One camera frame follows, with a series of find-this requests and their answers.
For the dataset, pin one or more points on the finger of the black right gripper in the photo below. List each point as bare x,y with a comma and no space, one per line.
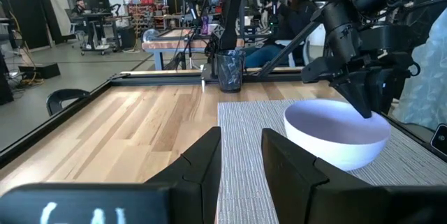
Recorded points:
351,93
365,91

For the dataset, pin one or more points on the faceted dark glass tumbler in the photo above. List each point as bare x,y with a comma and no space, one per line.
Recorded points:
230,74

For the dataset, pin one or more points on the white office chair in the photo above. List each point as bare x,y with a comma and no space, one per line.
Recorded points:
307,47

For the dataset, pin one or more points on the white patterned cloth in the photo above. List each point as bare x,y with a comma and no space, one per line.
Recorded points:
426,77

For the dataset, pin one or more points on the grey woven placemat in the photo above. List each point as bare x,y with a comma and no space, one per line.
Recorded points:
244,147

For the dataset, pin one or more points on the distant person at desk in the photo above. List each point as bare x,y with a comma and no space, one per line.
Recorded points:
78,7

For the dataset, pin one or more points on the white ribbed bowl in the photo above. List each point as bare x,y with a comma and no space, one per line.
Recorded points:
335,147

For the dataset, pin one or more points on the black phone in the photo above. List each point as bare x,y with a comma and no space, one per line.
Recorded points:
440,139

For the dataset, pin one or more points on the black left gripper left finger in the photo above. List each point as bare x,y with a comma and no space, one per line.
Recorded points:
199,182

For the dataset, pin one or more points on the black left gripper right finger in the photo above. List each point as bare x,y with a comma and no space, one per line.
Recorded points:
300,189

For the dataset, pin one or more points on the wooden workshop table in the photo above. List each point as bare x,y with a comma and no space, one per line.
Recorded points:
167,44

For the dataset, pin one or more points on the seated person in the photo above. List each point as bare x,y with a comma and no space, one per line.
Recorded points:
290,21

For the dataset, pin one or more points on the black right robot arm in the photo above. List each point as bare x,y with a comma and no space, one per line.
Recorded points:
340,32

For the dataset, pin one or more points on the rolling desk with monitor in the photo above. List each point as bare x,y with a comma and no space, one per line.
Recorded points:
96,25

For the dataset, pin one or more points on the black upright frame post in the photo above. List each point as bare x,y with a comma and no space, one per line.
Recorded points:
232,11

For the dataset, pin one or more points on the purple bottle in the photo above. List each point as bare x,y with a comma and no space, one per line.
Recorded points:
204,25

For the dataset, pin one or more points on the black box on floor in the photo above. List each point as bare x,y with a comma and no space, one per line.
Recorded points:
40,70

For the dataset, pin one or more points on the thin white stick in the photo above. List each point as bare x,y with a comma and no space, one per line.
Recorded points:
202,79

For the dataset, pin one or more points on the black diagonal frame strut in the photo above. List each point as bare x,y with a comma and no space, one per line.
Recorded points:
290,47

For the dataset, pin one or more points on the red storage shelf rack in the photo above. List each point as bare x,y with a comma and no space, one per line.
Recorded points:
145,9

